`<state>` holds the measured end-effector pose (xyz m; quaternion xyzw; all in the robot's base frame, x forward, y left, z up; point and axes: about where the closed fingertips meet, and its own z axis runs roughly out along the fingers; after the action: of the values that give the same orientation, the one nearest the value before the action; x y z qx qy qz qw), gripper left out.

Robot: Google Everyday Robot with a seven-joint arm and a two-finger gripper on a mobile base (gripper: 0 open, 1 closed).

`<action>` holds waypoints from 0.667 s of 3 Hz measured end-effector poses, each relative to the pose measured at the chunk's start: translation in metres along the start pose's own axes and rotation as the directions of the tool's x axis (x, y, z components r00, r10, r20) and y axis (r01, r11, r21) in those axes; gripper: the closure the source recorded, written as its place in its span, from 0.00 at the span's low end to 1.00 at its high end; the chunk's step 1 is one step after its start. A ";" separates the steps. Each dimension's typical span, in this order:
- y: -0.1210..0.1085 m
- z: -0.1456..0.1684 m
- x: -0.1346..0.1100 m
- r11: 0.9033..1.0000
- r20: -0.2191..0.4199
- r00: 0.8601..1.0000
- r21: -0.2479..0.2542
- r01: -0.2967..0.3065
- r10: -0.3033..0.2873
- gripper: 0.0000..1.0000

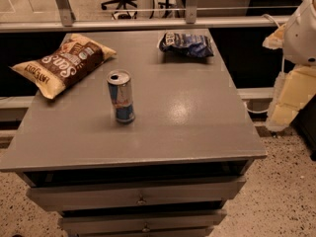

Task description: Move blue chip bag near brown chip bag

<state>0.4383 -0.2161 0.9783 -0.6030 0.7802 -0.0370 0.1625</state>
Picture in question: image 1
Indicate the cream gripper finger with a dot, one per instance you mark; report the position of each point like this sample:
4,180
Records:
292,92
275,40

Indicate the blue chip bag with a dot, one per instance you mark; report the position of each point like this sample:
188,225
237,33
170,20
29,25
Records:
197,46

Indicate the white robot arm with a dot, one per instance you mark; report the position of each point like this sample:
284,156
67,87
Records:
299,39

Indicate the brown chip bag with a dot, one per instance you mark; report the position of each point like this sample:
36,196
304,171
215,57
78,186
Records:
74,60

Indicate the grey drawer cabinet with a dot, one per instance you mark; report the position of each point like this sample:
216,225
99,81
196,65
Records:
190,123

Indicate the Red Bull can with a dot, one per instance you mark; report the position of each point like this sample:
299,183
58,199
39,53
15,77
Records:
119,84

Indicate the middle grey drawer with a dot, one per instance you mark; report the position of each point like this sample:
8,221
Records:
142,222

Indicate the grey drawer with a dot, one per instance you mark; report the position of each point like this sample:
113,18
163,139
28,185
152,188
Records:
142,222
136,194

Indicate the top grey drawer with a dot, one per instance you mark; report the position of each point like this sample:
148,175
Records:
136,194

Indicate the metal railing frame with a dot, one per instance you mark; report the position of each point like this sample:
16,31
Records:
22,16

